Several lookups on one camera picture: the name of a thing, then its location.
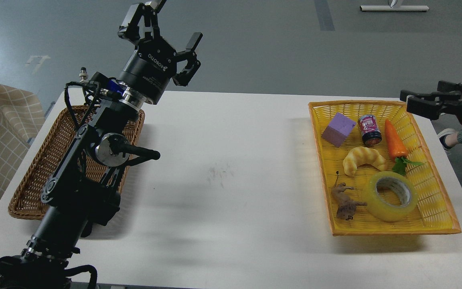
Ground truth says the white stand base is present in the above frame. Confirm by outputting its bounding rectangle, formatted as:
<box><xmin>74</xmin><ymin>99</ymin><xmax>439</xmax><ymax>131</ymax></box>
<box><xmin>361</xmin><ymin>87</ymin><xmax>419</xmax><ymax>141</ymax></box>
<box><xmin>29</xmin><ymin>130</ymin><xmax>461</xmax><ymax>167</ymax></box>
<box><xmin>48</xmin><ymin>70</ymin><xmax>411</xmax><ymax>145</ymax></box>
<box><xmin>359</xmin><ymin>0</ymin><xmax>430</xmax><ymax>12</ymax></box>

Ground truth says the brown wicker basket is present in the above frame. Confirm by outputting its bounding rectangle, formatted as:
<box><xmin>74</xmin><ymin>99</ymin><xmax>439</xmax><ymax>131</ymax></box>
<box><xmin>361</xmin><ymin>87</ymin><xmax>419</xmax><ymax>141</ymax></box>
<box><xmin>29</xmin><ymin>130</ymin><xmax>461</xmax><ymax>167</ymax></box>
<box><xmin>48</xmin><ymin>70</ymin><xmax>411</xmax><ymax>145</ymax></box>
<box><xmin>8</xmin><ymin>106</ymin><xmax>145</xmax><ymax>220</ymax></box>

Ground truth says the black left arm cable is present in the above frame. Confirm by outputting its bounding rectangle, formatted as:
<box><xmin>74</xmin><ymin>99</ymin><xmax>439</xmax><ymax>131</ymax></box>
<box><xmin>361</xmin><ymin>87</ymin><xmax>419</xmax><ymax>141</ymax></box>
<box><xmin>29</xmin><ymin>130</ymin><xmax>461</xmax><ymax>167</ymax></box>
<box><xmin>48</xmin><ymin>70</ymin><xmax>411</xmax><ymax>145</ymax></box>
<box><xmin>64</xmin><ymin>68</ymin><xmax>111</xmax><ymax>121</ymax></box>

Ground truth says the yellow tape roll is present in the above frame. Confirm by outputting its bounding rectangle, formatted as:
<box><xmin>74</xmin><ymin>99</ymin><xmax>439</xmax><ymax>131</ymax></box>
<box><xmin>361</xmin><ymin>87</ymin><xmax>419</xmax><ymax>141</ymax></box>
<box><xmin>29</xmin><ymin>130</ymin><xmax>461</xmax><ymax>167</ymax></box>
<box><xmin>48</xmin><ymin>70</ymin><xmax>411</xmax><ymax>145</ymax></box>
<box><xmin>362</xmin><ymin>171</ymin><xmax>417</xmax><ymax>222</ymax></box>

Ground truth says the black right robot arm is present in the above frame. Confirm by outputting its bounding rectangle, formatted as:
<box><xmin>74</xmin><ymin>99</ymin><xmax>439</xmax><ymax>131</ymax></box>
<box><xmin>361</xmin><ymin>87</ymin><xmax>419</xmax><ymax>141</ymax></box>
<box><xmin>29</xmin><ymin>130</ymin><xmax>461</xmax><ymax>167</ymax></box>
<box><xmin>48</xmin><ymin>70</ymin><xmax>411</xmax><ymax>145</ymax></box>
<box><xmin>399</xmin><ymin>81</ymin><xmax>462</xmax><ymax>125</ymax></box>

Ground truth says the toy croissant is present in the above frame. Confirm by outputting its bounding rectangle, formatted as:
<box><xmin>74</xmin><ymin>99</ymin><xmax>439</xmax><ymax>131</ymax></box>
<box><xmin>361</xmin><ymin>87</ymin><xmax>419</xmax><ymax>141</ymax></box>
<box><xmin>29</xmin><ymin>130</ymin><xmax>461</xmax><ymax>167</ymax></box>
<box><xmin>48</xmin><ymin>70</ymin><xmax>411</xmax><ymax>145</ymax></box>
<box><xmin>342</xmin><ymin>147</ymin><xmax>387</xmax><ymax>176</ymax></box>

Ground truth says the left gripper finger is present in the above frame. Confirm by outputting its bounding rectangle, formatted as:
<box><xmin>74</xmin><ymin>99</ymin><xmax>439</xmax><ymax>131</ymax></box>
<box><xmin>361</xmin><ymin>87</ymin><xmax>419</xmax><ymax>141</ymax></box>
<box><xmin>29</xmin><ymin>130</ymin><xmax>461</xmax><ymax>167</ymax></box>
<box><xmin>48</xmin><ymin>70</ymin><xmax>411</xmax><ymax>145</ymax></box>
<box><xmin>172</xmin><ymin>33</ymin><xmax>203</xmax><ymax>87</ymax></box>
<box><xmin>118</xmin><ymin>0</ymin><xmax>166</xmax><ymax>46</ymax></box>

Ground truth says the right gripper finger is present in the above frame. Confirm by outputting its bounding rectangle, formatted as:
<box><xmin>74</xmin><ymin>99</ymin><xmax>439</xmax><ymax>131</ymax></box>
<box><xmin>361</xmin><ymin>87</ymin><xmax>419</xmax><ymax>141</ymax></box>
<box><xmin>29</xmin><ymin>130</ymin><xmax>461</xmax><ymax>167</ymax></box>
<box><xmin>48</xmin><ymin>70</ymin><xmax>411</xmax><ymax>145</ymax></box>
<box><xmin>406</xmin><ymin>96</ymin><xmax>455</xmax><ymax>120</ymax></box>
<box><xmin>400</xmin><ymin>81</ymin><xmax>462</xmax><ymax>102</ymax></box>

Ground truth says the brown toy lion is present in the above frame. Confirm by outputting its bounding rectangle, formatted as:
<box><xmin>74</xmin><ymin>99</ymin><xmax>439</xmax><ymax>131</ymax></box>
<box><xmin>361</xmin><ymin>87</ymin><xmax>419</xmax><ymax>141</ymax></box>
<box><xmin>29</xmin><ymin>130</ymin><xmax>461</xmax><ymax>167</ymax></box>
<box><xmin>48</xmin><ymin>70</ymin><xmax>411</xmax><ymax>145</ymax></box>
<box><xmin>331</xmin><ymin>171</ymin><xmax>367</xmax><ymax>221</ymax></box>

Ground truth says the purple foam cube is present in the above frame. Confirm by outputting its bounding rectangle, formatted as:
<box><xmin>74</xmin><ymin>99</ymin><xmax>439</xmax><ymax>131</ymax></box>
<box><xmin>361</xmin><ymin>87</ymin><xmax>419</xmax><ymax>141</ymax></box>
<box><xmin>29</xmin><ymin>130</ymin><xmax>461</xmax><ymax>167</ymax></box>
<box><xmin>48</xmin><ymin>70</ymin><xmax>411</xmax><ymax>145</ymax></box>
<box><xmin>321</xmin><ymin>113</ymin><xmax>357</xmax><ymax>148</ymax></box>

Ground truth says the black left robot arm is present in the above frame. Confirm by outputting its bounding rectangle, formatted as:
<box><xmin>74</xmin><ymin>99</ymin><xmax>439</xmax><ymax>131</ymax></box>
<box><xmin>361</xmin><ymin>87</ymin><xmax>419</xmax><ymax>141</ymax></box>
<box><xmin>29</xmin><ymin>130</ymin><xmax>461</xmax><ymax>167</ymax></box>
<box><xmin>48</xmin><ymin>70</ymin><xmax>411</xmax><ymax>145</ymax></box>
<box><xmin>0</xmin><ymin>0</ymin><xmax>203</xmax><ymax>289</ymax></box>

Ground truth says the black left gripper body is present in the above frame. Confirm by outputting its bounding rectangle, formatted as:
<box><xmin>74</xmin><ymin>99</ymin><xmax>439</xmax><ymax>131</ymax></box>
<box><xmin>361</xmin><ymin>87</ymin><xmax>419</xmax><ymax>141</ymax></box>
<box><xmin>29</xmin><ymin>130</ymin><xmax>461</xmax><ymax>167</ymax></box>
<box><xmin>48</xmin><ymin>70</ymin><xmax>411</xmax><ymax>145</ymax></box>
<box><xmin>117</xmin><ymin>37</ymin><xmax>175</xmax><ymax>105</ymax></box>

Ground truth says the small jam jar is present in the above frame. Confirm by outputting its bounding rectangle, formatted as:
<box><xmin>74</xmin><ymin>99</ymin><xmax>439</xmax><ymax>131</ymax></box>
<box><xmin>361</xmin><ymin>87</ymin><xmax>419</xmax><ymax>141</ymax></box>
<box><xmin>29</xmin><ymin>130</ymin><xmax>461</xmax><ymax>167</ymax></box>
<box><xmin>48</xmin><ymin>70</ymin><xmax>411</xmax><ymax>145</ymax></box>
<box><xmin>358</xmin><ymin>114</ymin><xmax>383</xmax><ymax>147</ymax></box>

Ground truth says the yellow plastic basket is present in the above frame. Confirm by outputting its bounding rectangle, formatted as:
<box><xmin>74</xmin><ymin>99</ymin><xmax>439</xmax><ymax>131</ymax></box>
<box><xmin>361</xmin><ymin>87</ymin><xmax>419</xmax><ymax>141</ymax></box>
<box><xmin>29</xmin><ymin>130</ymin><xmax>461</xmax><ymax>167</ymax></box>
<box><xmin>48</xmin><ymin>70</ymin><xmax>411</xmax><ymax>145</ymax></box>
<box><xmin>308</xmin><ymin>100</ymin><xmax>461</xmax><ymax>236</ymax></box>

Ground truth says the orange toy carrot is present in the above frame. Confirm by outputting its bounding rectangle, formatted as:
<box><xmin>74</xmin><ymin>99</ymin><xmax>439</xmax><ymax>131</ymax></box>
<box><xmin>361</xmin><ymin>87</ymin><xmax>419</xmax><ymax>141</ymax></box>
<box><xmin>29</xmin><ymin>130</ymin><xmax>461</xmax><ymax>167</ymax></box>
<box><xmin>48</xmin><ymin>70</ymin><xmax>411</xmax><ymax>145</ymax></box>
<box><xmin>385</xmin><ymin>120</ymin><xmax>423</xmax><ymax>176</ymax></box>

